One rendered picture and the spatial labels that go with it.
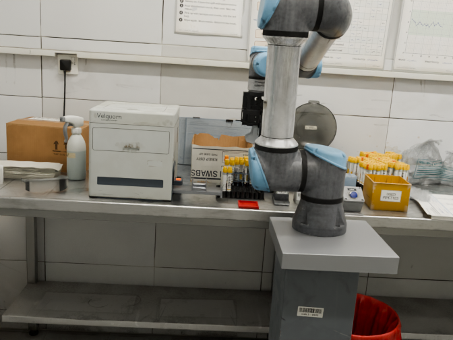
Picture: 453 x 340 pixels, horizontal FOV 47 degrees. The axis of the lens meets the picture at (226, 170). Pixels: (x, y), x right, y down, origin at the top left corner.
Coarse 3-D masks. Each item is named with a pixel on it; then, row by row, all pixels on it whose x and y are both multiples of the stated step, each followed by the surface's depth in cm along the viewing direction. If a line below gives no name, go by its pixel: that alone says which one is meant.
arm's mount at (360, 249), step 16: (272, 224) 146; (288, 224) 146; (352, 224) 149; (368, 224) 150; (272, 240) 143; (288, 240) 133; (304, 240) 134; (320, 240) 135; (336, 240) 135; (352, 240) 136; (368, 240) 136; (288, 256) 125; (304, 256) 125; (320, 256) 125; (336, 256) 125; (352, 256) 125; (368, 256) 125; (384, 256) 126; (352, 272) 126; (368, 272) 126; (384, 272) 126
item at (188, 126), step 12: (180, 120) 231; (192, 120) 231; (204, 120) 231; (216, 120) 230; (228, 120) 230; (240, 120) 230; (180, 132) 232; (192, 132) 231; (204, 132) 231; (216, 132) 231; (228, 132) 230; (240, 132) 230; (180, 144) 232; (180, 156) 232
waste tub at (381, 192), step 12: (372, 180) 180; (384, 180) 191; (396, 180) 190; (372, 192) 179; (384, 192) 179; (396, 192) 178; (408, 192) 178; (372, 204) 180; (384, 204) 180; (396, 204) 179; (408, 204) 179
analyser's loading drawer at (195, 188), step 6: (192, 180) 176; (174, 186) 179; (180, 186) 179; (186, 186) 180; (192, 186) 175; (198, 186) 180; (204, 186) 180; (174, 192) 175; (180, 192) 175; (186, 192) 175; (192, 192) 175; (198, 192) 175; (204, 192) 175; (210, 192) 175; (216, 192) 175
